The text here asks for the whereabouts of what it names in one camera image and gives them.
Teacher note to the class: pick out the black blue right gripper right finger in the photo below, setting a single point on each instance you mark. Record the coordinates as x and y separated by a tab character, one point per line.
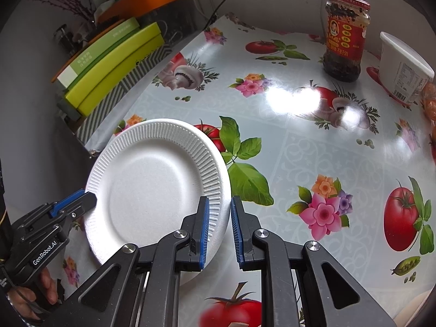
302	285

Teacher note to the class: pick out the large white foam plate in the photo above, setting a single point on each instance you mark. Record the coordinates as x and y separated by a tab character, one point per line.
148	179

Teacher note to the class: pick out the person's left hand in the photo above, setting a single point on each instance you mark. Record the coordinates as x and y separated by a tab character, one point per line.
21	296

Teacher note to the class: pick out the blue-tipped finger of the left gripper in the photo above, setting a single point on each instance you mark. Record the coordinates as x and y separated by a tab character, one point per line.
66	202

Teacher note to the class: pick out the chili sauce glass jar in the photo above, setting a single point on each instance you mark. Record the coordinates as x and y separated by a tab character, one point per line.
347	22

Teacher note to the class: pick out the white plastic tub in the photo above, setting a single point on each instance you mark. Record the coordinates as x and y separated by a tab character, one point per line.
402	71

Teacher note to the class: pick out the green white box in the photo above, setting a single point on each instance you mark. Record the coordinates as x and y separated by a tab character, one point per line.
97	48

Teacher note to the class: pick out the plastic bag of oranges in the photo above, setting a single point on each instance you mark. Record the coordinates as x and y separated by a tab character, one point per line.
429	101

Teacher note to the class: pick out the lime green box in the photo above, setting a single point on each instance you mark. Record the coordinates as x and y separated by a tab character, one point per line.
96	84

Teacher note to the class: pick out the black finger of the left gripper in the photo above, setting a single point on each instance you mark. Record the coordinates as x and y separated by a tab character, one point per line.
78	208

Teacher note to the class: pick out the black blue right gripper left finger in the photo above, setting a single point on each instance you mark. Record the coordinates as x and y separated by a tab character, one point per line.
139	286

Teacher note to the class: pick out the floral fruit tablecloth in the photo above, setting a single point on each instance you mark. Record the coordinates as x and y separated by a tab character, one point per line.
311	157

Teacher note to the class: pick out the striped grey box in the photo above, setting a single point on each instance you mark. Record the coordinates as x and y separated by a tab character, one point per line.
117	92

